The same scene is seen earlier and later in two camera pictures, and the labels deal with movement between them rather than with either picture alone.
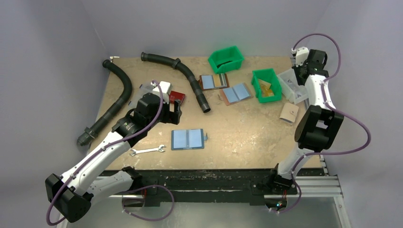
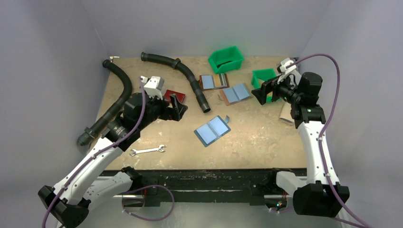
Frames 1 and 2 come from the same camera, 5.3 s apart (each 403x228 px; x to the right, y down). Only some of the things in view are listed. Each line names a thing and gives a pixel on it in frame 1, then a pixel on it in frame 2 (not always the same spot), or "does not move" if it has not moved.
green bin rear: x=225 y=59 does not move
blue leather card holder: x=187 y=139 → x=212 y=131
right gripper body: x=303 y=72 → x=270 y=90
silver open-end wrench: x=159 y=149 does not move
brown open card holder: x=211 y=81 does not move
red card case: x=174 y=95 does not move
